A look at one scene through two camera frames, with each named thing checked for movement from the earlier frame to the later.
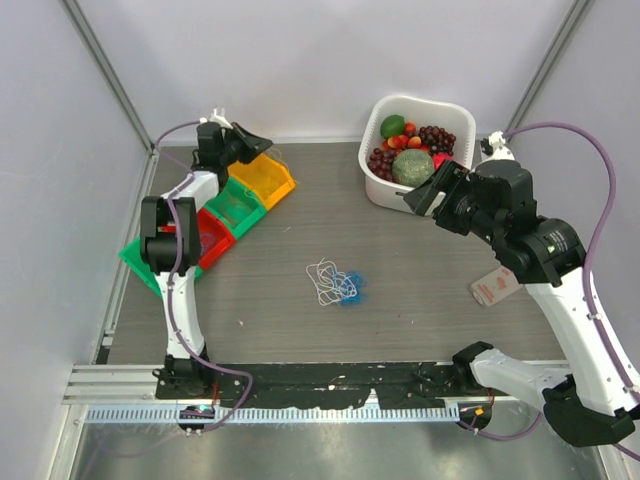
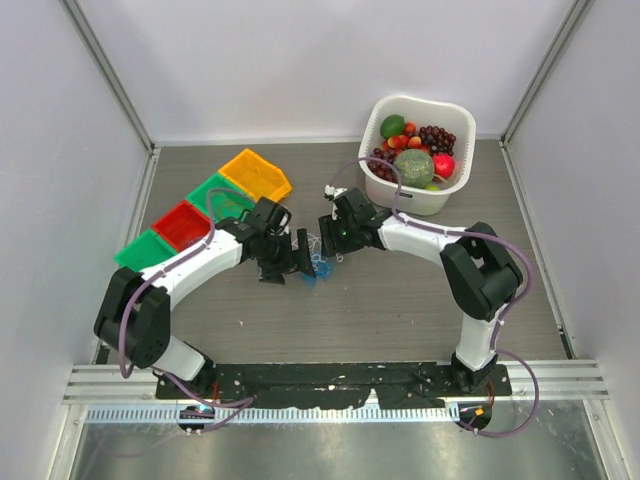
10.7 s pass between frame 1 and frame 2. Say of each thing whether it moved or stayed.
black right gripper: moved
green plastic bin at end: stayed
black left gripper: moved
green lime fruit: stayed
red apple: stayed
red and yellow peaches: stayed
